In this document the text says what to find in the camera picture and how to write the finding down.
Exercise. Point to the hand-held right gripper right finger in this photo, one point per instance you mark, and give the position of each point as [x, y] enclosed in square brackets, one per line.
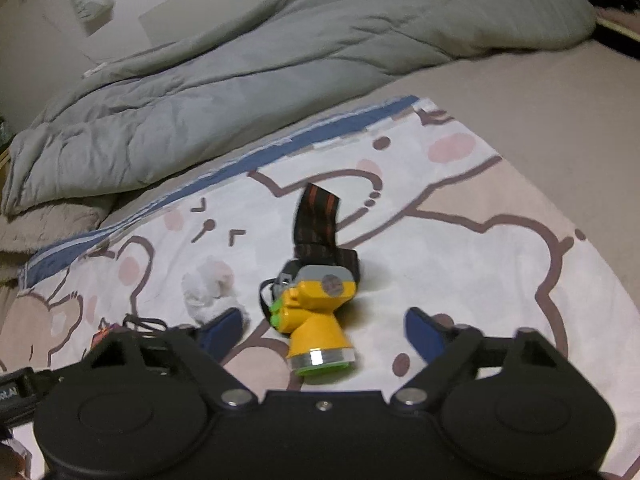
[425, 335]

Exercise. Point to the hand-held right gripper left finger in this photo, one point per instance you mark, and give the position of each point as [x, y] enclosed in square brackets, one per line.
[222, 332]

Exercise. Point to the white cloth bundle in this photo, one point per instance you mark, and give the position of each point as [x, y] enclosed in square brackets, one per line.
[207, 287]

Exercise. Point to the yellow headlamp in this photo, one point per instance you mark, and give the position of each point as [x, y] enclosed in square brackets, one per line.
[310, 320]

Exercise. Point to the bear printed blanket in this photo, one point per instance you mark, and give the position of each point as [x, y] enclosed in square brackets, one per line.
[450, 210]

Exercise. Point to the beige fluffy blanket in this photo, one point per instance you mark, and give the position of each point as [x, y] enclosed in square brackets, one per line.
[50, 225]

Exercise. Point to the grey duvet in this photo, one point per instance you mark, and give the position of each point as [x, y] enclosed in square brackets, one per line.
[250, 85]

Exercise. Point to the beige bed mattress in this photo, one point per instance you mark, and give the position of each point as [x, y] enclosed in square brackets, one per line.
[550, 110]

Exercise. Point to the wooden side shelf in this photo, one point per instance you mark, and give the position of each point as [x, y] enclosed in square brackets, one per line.
[620, 30]

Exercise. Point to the white wall box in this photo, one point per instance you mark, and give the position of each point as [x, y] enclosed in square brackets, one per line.
[90, 0]

